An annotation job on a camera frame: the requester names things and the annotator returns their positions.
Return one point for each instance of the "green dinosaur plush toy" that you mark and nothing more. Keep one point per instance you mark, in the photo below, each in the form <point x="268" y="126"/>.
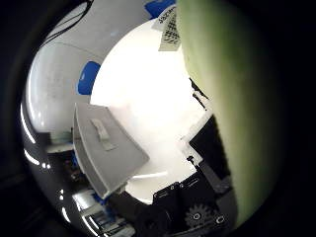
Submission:
<point x="237" y="108"/>

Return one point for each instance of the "grey fabric container box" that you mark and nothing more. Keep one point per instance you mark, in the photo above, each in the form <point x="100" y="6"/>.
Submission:
<point x="105" y="148"/>

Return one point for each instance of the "blue chair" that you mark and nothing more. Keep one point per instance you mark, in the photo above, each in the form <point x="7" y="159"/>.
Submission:
<point x="158" y="7"/>
<point x="88" y="78"/>

